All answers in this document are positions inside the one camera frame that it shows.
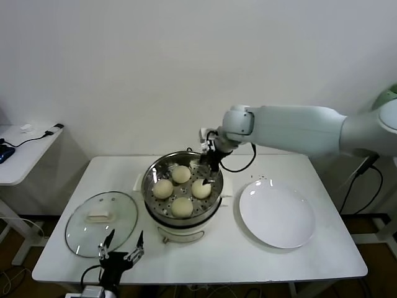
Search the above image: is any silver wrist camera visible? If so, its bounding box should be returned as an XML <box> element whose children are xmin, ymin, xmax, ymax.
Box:
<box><xmin>65</xmin><ymin>285</ymin><xmax>106</xmax><ymax>298</ymax></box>
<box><xmin>198</xmin><ymin>127</ymin><xmax>218</xmax><ymax>153</ymax></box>

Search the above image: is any steel steamer pot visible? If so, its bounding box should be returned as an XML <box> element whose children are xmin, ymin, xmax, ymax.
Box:
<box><xmin>133</xmin><ymin>173</ymin><xmax>234</xmax><ymax>245</ymax></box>

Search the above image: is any white side table with devices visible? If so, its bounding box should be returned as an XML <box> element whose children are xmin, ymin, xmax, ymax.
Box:
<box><xmin>0</xmin><ymin>124</ymin><xmax>65</xmax><ymax>267</ymax></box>

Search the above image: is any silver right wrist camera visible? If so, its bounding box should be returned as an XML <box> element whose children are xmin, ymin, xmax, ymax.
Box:
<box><xmin>198</xmin><ymin>127</ymin><xmax>218</xmax><ymax>153</ymax></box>

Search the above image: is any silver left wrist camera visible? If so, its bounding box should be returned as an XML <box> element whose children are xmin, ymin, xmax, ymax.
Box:
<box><xmin>65</xmin><ymin>285</ymin><xmax>106</xmax><ymax>298</ymax></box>

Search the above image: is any black charging cable with plug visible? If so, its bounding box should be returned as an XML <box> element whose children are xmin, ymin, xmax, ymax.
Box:
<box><xmin>0</xmin><ymin>124</ymin><xmax>65</xmax><ymax>148</ymax></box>

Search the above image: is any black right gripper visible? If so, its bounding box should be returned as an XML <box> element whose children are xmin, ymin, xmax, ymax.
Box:
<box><xmin>199</xmin><ymin>148</ymin><xmax>226</xmax><ymax>187</ymax></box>

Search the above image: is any white floor cable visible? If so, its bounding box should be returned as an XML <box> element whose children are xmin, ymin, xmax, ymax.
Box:
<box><xmin>0</xmin><ymin>217</ymin><xmax>46</xmax><ymax>240</ymax></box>

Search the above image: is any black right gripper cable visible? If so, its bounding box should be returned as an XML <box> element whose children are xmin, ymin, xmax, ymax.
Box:
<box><xmin>218</xmin><ymin>143</ymin><xmax>257</xmax><ymax>173</ymax></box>

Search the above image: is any round glass pot lid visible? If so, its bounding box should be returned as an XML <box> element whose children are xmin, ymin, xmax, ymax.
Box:
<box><xmin>65</xmin><ymin>191</ymin><xmax>139</xmax><ymax>258</ymax></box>

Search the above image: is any perforated steel steamer basket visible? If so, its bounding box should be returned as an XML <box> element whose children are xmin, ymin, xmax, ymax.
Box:
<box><xmin>141</xmin><ymin>151</ymin><xmax>225</xmax><ymax>220</ymax></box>

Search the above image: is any white steamed baozi bun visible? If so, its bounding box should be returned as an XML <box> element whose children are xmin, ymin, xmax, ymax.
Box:
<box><xmin>191</xmin><ymin>179</ymin><xmax>212</xmax><ymax>199</ymax></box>
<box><xmin>171</xmin><ymin>197</ymin><xmax>194</xmax><ymax>219</ymax></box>
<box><xmin>172</xmin><ymin>165</ymin><xmax>191</xmax><ymax>184</ymax></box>
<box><xmin>153</xmin><ymin>179</ymin><xmax>174</xmax><ymax>200</ymax></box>

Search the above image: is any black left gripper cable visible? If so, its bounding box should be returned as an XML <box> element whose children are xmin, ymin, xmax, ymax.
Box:
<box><xmin>80</xmin><ymin>265</ymin><xmax>103</xmax><ymax>289</ymax></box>

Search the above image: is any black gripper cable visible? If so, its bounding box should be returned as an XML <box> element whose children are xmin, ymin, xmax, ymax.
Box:
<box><xmin>218</xmin><ymin>143</ymin><xmax>257</xmax><ymax>173</ymax></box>
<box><xmin>80</xmin><ymin>265</ymin><xmax>103</xmax><ymax>289</ymax></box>

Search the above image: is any black power cable with adapter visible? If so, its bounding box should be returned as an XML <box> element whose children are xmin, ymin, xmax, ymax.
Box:
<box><xmin>338</xmin><ymin>154</ymin><xmax>385</xmax><ymax>215</ymax></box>

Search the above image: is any mint green appliance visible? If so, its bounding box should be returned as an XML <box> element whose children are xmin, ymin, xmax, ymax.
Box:
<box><xmin>372</xmin><ymin>88</ymin><xmax>397</xmax><ymax>109</ymax></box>

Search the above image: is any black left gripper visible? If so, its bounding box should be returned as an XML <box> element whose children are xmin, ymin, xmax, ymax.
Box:
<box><xmin>97</xmin><ymin>229</ymin><xmax>145</xmax><ymax>284</ymax></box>

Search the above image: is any large white round plate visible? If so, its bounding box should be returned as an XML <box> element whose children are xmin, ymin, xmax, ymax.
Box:
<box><xmin>239</xmin><ymin>179</ymin><xmax>316</xmax><ymax>249</ymax></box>

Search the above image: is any blue electronic device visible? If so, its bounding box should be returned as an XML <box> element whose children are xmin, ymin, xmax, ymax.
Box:
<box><xmin>0</xmin><ymin>145</ymin><xmax>17</xmax><ymax>165</ymax></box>

